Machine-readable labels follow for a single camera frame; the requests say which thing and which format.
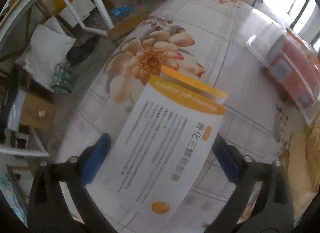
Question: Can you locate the white orange medicine box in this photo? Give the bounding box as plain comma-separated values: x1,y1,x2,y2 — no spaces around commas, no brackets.
89,66,227,224

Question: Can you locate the white pillow bag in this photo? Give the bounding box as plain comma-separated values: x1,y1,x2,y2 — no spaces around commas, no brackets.
15,16,76,91

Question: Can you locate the clear bag with red print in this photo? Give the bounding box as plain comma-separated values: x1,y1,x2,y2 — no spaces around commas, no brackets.
246,23,319,124

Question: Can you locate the crumpled tan paper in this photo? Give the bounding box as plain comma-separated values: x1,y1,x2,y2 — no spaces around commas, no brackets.
282,122,319,218

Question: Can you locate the black pan on floor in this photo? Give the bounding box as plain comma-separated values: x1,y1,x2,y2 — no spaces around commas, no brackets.
66,35,100,67

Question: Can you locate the green bottle pack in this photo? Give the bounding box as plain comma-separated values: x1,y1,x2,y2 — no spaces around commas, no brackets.
51,64,76,95

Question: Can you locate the white long workbench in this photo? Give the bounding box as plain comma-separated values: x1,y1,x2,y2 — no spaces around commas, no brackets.
0,0,116,46

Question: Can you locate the white open box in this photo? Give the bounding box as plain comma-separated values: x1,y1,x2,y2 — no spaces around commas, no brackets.
59,0,96,28

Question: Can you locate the flat cardboard piece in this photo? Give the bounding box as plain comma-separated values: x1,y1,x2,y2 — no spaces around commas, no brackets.
107,11,151,40

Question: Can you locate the cardboard box on floor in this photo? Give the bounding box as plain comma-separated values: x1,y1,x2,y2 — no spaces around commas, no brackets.
20,93,56,129

